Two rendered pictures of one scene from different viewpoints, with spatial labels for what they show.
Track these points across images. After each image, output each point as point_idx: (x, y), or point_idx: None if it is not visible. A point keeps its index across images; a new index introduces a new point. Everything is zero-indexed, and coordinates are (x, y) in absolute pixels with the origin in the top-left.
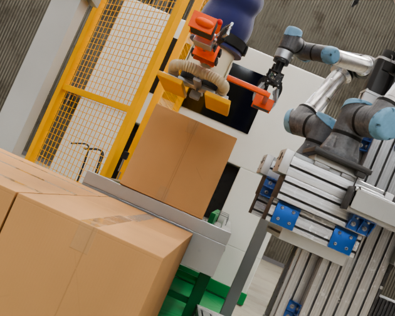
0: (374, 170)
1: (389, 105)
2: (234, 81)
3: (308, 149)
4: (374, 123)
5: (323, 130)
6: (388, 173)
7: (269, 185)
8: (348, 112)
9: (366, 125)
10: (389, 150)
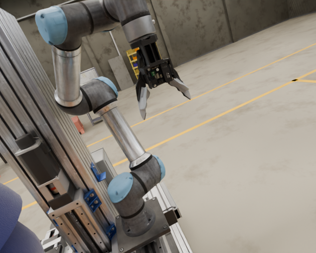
0: (109, 204)
1: (153, 158)
2: None
3: (147, 242)
4: (164, 174)
5: None
6: (107, 196)
7: None
8: (137, 193)
9: (158, 181)
10: (100, 186)
